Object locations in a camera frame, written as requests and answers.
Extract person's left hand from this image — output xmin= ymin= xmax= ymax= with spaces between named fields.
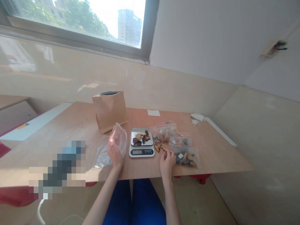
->
xmin=107 ymin=138 xmax=125 ymax=168

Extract person's right hand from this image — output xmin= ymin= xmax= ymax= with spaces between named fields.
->
xmin=159 ymin=149 xmax=177 ymax=176

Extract clear zip bag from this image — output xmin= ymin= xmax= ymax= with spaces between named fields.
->
xmin=109 ymin=122 xmax=128 ymax=162

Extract crumpled clear plastic bag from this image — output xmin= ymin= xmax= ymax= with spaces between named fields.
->
xmin=94 ymin=136 xmax=113 ymax=170

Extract white digital kitchen scale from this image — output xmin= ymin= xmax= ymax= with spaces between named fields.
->
xmin=129 ymin=127 xmax=156 ymax=158

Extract pile of dried peel pieces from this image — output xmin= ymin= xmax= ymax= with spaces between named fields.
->
xmin=132 ymin=130 xmax=153 ymax=146

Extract brown paper stand-up bag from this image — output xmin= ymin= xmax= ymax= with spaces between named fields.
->
xmin=92 ymin=91 xmax=128 ymax=134

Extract zip bag with pale pieces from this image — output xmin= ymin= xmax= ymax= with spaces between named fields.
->
xmin=149 ymin=126 xmax=176 ymax=144

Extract small flat zip bag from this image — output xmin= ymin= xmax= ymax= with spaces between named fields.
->
xmin=155 ymin=120 xmax=177 ymax=129

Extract person's legs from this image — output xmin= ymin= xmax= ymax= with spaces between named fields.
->
xmin=102 ymin=178 xmax=167 ymax=225

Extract zip bag with dark pieces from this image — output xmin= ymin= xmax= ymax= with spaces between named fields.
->
xmin=168 ymin=135 xmax=193 ymax=148

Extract large filled zip bag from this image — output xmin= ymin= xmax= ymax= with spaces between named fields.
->
xmin=168 ymin=143 xmax=202 ymax=170

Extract long white flat box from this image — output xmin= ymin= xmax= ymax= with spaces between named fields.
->
xmin=0 ymin=102 xmax=73 ymax=142

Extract crumpled white paper scraps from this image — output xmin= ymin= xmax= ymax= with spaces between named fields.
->
xmin=190 ymin=113 xmax=207 ymax=126

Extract red plastic stool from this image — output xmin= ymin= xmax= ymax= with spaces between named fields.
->
xmin=174 ymin=174 xmax=213 ymax=185

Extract white cable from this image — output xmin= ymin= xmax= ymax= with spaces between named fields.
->
xmin=37 ymin=198 xmax=46 ymax=225

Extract window with dark frame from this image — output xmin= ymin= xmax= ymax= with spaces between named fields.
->
xmin=0 ymin=0 xmax=160 ymax=64

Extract open wall socket box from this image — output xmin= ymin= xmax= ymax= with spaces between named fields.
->
xmin=260 ymin=40 xmax=288 ymax=58

